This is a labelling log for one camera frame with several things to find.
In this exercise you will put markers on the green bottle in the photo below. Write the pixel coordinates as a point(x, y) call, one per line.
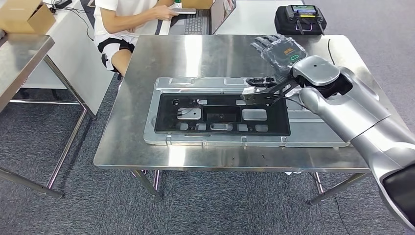
point(178, 4)

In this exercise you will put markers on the remote controller with screen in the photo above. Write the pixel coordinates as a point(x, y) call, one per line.
point(303, 9)

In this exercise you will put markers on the small black device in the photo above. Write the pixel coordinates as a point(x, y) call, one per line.
point(61, 4)

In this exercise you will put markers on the stainless steel workbench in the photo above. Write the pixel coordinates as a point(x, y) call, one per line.
point(194, 55)

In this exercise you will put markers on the stainless steel table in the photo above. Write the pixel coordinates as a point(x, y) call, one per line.
point(19, 55)

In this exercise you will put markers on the person's right hand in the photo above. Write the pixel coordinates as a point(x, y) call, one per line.
point(165, 13)

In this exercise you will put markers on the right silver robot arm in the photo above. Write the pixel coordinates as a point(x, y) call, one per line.
point(356, 113)

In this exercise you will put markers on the silver phone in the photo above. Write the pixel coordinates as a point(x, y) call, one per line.
point(186, 11)

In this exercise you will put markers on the small cardboard box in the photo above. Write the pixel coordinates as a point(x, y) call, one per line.
point(197, 4)

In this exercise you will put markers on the white desk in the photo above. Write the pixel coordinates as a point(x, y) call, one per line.
point(253, 19)
point(74, 71)

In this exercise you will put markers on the black carry case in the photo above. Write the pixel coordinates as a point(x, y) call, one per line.
point(282, 26)

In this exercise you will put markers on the person's right forearm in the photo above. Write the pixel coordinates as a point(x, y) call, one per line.
point(129, 22)

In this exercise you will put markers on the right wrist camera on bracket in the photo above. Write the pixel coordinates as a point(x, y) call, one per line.
point(259, 99)

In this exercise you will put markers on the large cardboard box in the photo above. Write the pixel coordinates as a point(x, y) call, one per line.
point(22, 16)

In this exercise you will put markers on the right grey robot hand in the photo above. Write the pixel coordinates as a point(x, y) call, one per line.
point(285, 55)

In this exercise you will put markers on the person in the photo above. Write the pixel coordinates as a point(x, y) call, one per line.
point(123, 13)

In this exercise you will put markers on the black plastic panel part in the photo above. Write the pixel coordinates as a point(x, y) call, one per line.
point(165, 116)

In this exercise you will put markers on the grey laptop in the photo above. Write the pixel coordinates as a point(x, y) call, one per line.
point(194, 22)

